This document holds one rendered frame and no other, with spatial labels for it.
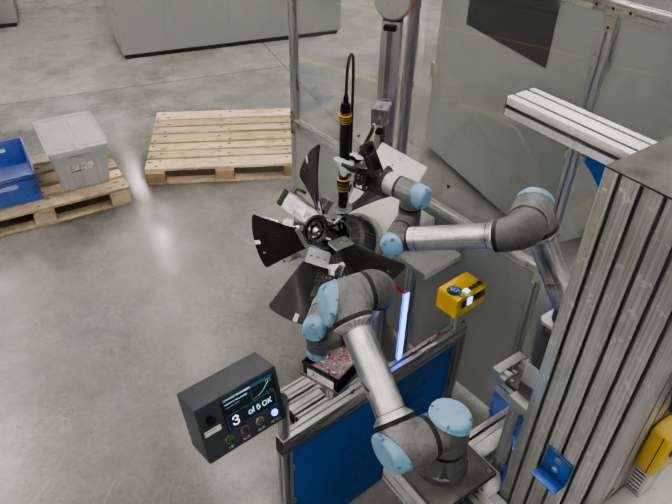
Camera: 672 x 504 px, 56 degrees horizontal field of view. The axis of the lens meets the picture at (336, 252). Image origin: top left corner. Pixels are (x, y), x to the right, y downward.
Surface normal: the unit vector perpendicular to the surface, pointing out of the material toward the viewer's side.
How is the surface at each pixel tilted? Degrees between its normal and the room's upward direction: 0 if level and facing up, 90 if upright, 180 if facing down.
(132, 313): 0
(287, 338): 0
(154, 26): 90
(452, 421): 8
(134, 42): 90
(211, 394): 15
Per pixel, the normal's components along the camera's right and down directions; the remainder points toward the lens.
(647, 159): 0.02, -0.79
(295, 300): -0.06, -0.04
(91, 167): 0.50, 0.61
